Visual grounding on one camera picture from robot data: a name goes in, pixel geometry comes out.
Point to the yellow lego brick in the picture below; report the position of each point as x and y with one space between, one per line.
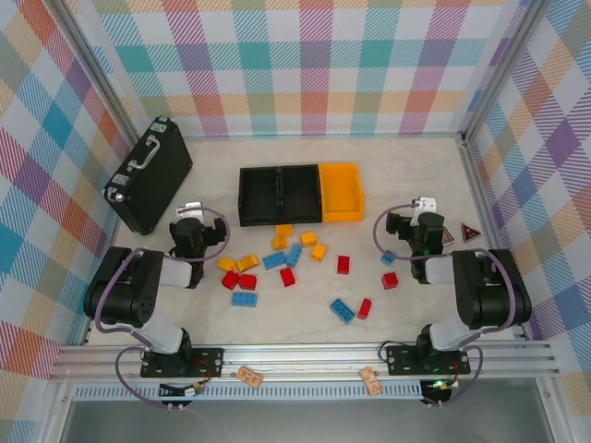
309 238
318 252
246 263
284 230
278 243
225 263

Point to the small blue lego brick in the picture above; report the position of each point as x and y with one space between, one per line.
389 257

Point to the red lego brick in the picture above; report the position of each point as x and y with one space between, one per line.
343 265
365 309
287 277
389 280
229 279
248 281

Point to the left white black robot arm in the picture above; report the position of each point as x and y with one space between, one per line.
164 339

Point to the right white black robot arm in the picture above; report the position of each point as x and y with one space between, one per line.
443 337

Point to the square printed card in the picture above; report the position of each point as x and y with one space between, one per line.
449 237

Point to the black red triangular card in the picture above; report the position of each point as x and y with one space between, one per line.
470 233

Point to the black plastic bin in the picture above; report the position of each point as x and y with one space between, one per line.
300 196
258 198

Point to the yellow plastic bin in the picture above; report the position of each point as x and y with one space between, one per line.
341 194

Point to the orange paper tag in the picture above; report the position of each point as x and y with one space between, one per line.
370 380
249 376

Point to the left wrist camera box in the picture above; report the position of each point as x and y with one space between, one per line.
191 210

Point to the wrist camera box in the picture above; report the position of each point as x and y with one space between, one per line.
191 210
425 203

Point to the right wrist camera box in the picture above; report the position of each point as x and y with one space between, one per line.
425 203

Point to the aluminium side rail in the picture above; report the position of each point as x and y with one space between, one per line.
112 231
485 207

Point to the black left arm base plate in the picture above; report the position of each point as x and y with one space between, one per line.
210 362

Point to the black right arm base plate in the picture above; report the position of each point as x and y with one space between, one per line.
399 360

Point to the aluminium front rail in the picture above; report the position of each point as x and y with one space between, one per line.
300 357

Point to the aluminium frame post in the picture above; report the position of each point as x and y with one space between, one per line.
501 69
108 87

